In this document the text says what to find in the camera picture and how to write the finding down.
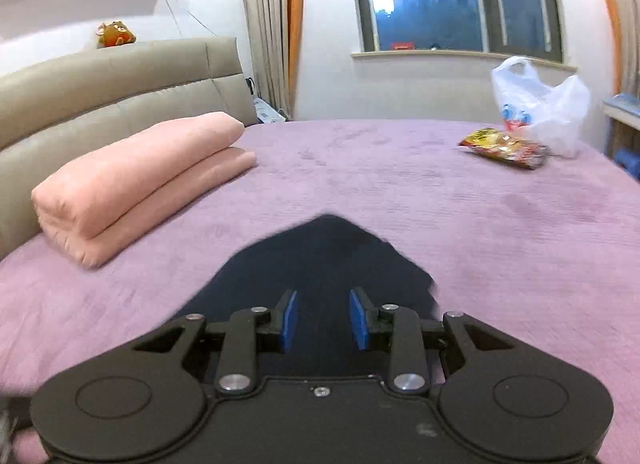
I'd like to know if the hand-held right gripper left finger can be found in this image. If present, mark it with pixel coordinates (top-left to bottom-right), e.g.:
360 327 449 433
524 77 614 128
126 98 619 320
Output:
135 289 301 397

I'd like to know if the black garment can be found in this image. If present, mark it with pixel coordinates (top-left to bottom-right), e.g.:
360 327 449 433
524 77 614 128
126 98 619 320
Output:
175 214 441 381

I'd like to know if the white desk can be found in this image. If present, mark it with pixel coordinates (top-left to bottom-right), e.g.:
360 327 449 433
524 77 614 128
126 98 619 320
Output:
602 93 640 161

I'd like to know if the orange plush toy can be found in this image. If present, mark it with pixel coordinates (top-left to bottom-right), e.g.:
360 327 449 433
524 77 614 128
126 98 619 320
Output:
96 20 137 49

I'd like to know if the white blue printed box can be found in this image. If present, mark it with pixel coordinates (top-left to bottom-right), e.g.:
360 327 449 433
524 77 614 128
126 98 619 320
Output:
252 96 289 124

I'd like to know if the white plastic bag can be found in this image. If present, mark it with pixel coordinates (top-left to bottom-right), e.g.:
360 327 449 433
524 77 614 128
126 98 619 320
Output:
491 56 592 159

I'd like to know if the red yellow snack packet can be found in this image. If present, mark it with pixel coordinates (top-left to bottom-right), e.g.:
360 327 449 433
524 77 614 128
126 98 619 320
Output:
457 128 551 171

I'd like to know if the purple bedspread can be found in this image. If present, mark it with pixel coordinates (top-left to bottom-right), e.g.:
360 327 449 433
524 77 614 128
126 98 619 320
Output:
0 119 640 464

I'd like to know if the window sill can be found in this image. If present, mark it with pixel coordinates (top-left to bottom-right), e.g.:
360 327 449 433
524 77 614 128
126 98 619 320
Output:
351 50 577 70

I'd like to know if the beige padded headboard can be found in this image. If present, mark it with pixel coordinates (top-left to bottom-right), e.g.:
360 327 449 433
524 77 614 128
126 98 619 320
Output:
0 36 258 261

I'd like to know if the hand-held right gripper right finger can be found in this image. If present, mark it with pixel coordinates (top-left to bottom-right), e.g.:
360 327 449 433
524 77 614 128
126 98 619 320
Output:
348 288 516 396

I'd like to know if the folded pink blanket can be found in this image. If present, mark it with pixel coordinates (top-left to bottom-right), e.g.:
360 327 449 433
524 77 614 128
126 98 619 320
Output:
31 111 257 270

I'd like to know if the beige curtain orange edge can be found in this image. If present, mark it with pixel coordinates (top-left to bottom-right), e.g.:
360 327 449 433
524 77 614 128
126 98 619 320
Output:
236 0 305 121
589 0 640 97

